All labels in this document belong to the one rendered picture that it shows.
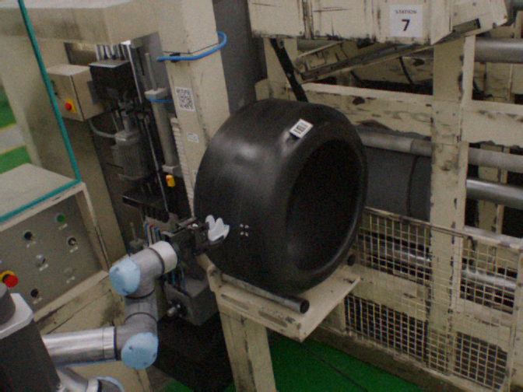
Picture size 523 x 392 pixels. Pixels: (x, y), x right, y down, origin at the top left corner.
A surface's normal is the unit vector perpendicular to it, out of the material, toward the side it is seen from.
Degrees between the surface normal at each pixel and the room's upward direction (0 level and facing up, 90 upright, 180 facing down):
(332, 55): 90
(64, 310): 90
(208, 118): 90
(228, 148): 38
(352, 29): 90
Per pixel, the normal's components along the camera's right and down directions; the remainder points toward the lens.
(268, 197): 0.07, 0.09
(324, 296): -0.13, -0.87
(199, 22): 0.77, 0.22
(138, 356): 0.18, 0.45
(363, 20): -0.63, 0.44
